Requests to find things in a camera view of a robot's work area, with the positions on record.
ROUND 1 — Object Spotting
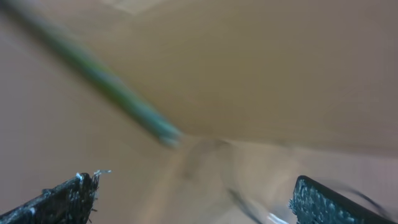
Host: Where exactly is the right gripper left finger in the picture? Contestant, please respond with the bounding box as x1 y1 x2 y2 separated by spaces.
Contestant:
1 172 101 224

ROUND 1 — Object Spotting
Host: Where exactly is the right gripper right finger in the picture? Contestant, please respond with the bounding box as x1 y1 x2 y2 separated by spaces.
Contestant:
289 175 395 224

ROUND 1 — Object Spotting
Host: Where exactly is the black USB cable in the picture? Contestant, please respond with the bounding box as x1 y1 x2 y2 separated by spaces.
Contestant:
0 0 184 149

